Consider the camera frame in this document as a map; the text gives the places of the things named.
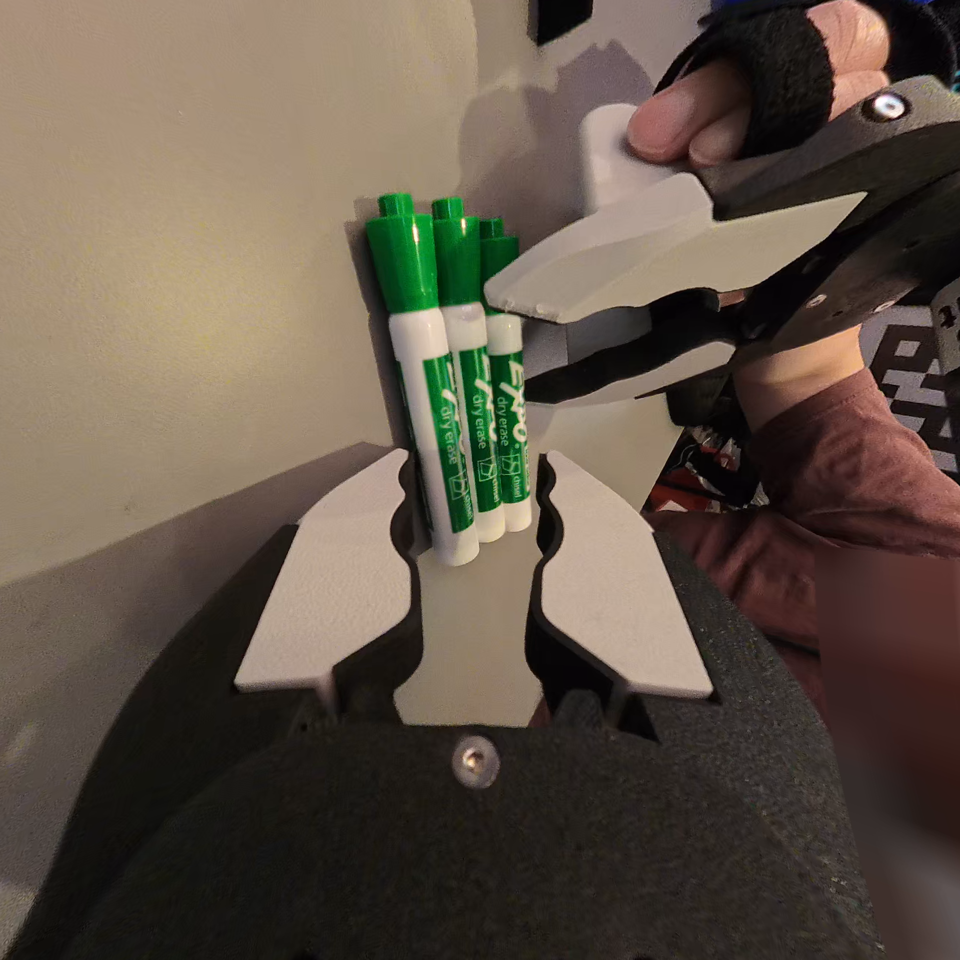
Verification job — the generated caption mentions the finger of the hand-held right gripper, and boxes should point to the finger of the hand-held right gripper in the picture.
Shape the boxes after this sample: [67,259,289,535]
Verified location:
[483,176,871,326]
[525,339,741,410]

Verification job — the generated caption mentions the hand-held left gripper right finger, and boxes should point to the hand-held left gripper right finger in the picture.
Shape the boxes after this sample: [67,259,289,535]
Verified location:
[527,448,715,700]

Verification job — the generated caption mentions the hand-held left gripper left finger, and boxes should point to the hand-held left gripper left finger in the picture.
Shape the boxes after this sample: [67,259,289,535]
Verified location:
[232,447,426,693]

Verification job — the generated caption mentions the green dry-erase marker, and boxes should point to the green dry-erase marker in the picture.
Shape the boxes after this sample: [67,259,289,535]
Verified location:
[431,196,506,545]
[366,192,481,567]
[480,217,537,535]

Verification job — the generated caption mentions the person's right forearm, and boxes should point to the person's right forearm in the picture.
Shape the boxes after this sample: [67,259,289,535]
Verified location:
[731,328,865,438]

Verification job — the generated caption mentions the person's right hand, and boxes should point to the person's right hand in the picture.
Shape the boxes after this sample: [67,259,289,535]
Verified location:
[626,0,895,168]

